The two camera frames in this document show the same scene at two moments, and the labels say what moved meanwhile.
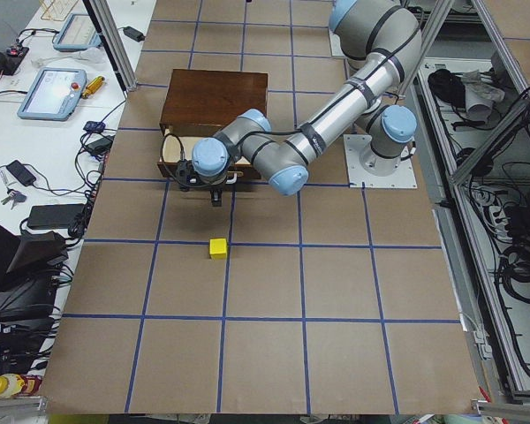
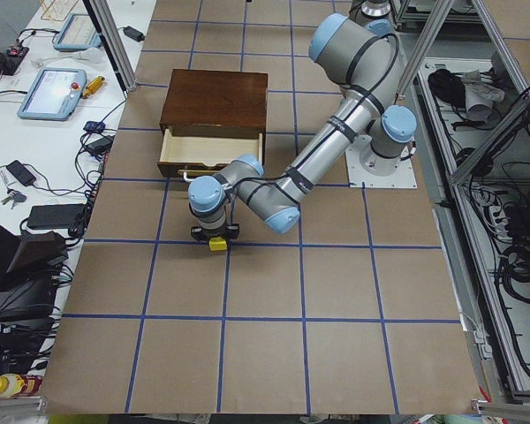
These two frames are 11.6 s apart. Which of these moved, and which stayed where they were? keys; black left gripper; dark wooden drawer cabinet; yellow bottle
Moved: black left gripper
Stayed: dark wooden drawer cabinet; yellow bottle; keys
